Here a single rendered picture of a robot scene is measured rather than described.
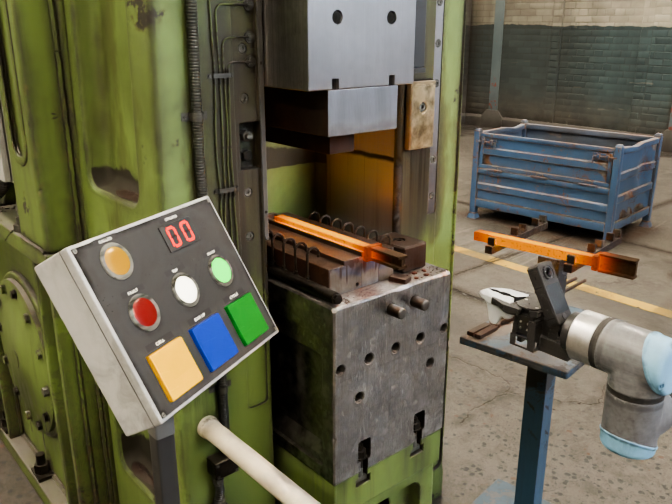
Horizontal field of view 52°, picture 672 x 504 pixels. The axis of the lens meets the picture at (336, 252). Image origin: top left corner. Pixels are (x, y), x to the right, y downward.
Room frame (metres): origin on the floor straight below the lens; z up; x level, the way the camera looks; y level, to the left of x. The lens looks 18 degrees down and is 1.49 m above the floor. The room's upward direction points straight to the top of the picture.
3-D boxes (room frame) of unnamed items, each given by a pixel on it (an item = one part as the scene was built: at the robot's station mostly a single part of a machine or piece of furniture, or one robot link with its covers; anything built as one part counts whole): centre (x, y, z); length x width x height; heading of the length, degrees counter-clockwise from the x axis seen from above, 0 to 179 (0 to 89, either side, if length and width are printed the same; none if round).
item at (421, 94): (1.79, -0.22, 1.27); 0.09 x 0.02 x 0.17; 130
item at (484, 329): (1.87, -0.58, 0.71); 0.60 x 0.04 x 0.01; 135
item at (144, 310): (0.93, 0.28, 1.09); 0.05 x 0.03 x 0.04; 130
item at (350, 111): (1.65, 0.08, 1.32); 0.42 x 0.20 x 0.10; 40
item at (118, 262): (0.95, 0.32, 1.16); 0.05 x 0.03 x 0.04; 130
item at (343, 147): (1.69, 0.08, 1.24); 0.30 x 0.07 x 0.06; 40
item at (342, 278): (1.65, 0.08, 0.96); 0.42 x 0.20 x 0.09; 40
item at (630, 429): (1.02, -0.50, 0.86); 0.12 x 0.09 x 0.12; 130
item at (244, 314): (1.10, 0.16, 1.01); 0.07 x 0.05 x 0.07; 155
